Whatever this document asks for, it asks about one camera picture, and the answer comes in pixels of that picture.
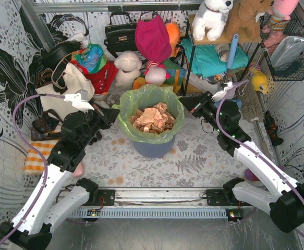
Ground brown patterned handbag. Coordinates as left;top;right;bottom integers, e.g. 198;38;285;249
30;109;63;142

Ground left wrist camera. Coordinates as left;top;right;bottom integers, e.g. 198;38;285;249
64;90;94;113

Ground crumpled brown paper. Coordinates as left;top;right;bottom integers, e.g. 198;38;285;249
129;103;175;134

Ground brown teddy bear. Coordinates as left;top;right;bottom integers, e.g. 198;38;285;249
225;0;274;40

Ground cream plush sheep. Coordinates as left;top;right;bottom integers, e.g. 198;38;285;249
114;51;142;88

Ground purple cable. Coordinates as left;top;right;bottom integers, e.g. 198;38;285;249
0;93;66;250
216;79;304;243

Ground black leather handbag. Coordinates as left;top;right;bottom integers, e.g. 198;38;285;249
104;11;138;58

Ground cream canvas tote bag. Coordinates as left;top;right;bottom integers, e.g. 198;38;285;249
36;62;95;120

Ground white sneakers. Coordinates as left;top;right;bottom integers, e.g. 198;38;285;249
188;73;218;94

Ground teal folded cloth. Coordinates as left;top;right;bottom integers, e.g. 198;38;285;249
191;45;249;78

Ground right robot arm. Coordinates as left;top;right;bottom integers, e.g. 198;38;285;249
179;92;304;233

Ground pink plush toy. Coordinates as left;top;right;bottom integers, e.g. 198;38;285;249
267;0;299;31

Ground magenta cloth bag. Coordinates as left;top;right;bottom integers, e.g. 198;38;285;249
135;14;172;63

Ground white plush dog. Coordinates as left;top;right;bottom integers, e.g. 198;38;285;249
192;0;233;41

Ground red cloth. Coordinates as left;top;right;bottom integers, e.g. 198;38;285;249
85;61;118;94

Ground pink plush roll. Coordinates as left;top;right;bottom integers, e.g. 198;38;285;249
72;162;84;178

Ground black round hat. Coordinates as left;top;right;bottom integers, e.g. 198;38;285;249
41;41;82;69

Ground green trash bag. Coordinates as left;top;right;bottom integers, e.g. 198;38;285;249
113;84;184;144

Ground blue trash bin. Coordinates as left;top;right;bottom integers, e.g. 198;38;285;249
128;133;177;159

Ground black wooden shelf rack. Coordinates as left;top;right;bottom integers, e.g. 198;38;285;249
180;15;262;96

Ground orange checkered cloth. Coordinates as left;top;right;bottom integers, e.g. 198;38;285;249
24;140;58;175

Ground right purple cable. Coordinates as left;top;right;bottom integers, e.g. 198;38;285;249
216;79;304;243

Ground magenta striped sock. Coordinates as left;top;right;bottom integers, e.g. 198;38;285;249
244;169;258;181

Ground colourful printed bag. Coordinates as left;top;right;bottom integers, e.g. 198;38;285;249
70;43;107;74

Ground silver foil bag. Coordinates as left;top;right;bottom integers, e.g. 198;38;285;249
270;36;304;68

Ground pink white plush doll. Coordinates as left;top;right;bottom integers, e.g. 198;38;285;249
144;60;170;86

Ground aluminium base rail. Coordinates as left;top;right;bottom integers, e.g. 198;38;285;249
23;186;303;208

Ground blue floor squeegee mop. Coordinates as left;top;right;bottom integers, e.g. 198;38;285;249
219;33;244;110

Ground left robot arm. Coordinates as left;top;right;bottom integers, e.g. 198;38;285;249
0;107;120;249

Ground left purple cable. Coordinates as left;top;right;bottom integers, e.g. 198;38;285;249
0;93;66;250

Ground rainbow striped bag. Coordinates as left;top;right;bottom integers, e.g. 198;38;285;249
132;59;187;92

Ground orange plush toy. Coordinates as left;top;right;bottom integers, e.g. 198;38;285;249
165;22;180;57

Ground yellow plush duck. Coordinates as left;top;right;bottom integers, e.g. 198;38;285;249
249;64;268;94

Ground black wire basket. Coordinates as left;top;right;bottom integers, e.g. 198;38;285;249
260;12;304;81

